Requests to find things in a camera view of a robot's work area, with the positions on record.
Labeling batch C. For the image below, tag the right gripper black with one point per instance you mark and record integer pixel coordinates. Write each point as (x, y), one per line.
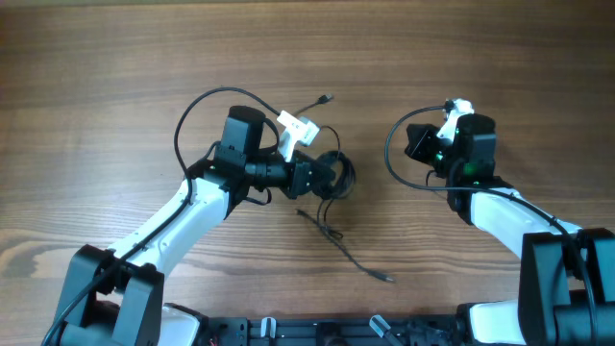
(416, 149)

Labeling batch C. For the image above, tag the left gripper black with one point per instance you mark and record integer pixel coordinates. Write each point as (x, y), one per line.
(301, 183)

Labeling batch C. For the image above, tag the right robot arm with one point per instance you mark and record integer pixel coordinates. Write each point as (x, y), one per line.
(566, 291)

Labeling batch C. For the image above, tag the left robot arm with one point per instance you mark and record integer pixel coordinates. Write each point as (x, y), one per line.
(113, 296)

